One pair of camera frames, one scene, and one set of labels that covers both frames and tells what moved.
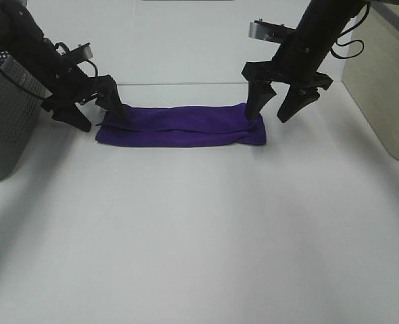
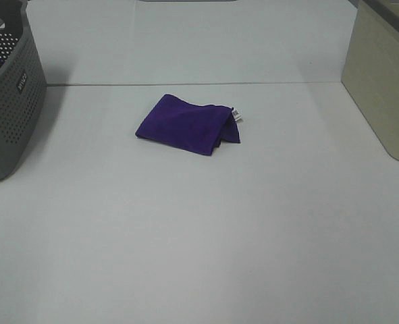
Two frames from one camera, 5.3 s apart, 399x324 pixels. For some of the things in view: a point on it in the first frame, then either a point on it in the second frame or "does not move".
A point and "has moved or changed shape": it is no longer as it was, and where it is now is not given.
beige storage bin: (381, 80) does not move
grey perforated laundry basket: (12, 95) does not move
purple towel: (183, 127) has moved or changed shape
